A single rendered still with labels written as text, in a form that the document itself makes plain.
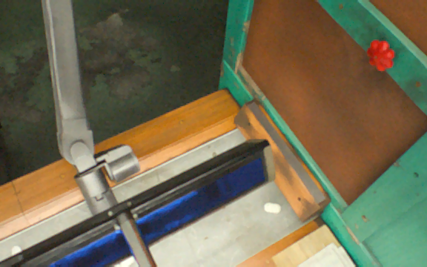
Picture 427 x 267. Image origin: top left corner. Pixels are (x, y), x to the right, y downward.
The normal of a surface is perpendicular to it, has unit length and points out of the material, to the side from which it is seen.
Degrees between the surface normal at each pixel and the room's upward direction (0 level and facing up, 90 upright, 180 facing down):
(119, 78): 0
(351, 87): 90
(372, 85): 90
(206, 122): 0
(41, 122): 0
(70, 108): 31
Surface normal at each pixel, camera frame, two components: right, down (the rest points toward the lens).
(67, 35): 0.53, 0.07
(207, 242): 0.07, -0.50
